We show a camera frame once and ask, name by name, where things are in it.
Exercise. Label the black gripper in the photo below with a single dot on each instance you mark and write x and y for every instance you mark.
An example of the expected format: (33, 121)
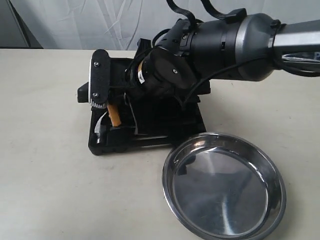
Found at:
(161, 73)

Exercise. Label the black plastic tool case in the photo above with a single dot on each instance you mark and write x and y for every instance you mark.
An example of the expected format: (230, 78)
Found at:
(144, 122)

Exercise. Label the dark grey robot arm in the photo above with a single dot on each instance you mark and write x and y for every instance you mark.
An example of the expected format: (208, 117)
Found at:
(239, 47)

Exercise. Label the white backdrop cloth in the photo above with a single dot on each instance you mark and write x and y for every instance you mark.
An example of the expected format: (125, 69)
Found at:
(119, 24)

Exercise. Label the round stainless steel tray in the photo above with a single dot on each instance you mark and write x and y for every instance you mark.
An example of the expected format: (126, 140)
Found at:
(223, 187)

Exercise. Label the yellow handled utility knife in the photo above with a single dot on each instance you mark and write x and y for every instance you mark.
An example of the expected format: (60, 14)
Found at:
(114, 115)

